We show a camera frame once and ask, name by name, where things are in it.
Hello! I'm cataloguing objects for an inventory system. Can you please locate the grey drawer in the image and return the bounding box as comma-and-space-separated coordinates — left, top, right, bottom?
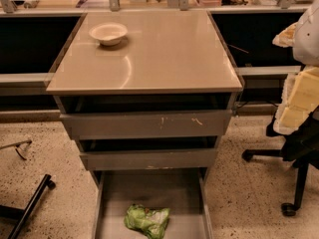
80, 136, 217, 170
61, 93, 231, 139
92, 168, 213, 239

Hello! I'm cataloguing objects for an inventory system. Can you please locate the white paper bowl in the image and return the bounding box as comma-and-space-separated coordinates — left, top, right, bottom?
89, 22, 128, 46

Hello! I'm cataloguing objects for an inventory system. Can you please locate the grey middle drawer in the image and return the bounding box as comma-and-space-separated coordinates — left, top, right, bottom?
80, 136, 217, 170

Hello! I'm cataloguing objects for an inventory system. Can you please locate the grey drawer cabinet with top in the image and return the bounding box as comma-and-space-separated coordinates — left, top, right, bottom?
45, 9, 244, 184

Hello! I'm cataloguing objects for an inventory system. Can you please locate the black office chair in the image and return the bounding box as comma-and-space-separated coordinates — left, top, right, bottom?
242, 109, 319, 216

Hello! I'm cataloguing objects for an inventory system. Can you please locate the grey top drawer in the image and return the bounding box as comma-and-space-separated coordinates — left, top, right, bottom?
61, 93, 231, 139

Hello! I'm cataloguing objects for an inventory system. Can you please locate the green chip bag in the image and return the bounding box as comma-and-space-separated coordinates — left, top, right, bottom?
124, 204, 170, 239

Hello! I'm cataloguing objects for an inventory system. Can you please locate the black chair base left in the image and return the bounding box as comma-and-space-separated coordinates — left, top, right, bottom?
0, 174, 56, 239

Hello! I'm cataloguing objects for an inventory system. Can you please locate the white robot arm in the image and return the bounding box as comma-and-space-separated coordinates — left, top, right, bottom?
272, 0, 319, 135

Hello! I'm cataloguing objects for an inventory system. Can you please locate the grey bottom drawer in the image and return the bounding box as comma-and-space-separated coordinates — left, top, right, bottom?
92, 168, 213, 239

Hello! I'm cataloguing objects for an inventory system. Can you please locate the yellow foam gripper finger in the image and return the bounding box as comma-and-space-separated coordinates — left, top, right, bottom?
272, 23, 297, 48
272, 66, 319, 135

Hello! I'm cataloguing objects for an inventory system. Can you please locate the thin metal tool on floor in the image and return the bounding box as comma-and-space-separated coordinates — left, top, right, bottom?
0, 139, 32, 160

